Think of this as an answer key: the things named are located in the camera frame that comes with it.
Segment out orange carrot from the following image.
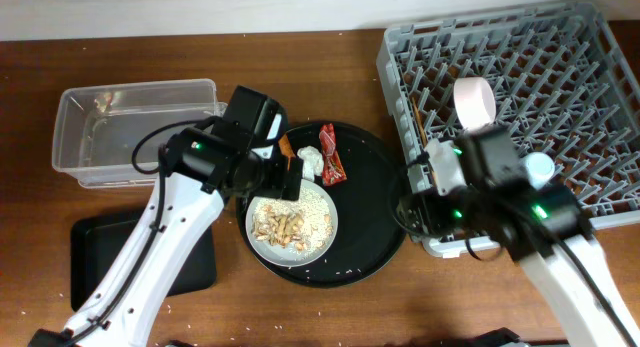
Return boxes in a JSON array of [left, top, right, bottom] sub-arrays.
[[278, 135, 296, 168]]

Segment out black rectangular tray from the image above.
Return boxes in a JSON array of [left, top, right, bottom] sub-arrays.
[[70, 209, 217, 311]]

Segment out black round tray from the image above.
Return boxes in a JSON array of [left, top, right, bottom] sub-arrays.
[[257, 122, 410, 288]]

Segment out rice and food scraps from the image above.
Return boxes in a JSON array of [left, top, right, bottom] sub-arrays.
[[247, 181, 337, 257]]

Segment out red snack wrapper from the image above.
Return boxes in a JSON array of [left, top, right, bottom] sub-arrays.
[[319, 123, 347, 186]]

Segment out grey plate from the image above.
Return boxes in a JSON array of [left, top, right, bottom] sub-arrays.
[[244, 180, 338, 268]]

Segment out wooden chopstick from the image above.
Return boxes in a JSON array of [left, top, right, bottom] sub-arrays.
[[410, 97, 428, 149]]

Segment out white tissue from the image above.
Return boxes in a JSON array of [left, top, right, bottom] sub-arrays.
[[297, 146, 324, 182]]

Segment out clear plastic bin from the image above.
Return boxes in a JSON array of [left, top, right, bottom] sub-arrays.
[[51, 79, 227, 189]]

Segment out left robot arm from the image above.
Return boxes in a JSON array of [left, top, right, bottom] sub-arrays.
[[29, 86, 302, 346]]

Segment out light blue cup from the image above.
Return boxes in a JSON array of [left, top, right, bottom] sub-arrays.
[[521, 152, 555, 189]]

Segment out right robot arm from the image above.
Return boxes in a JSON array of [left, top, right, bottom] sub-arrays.
[[397, 127, 639, 346]]

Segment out grey dishwasher rack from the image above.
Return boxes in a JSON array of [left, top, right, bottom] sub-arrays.
[[376, 0, 639, 229]]

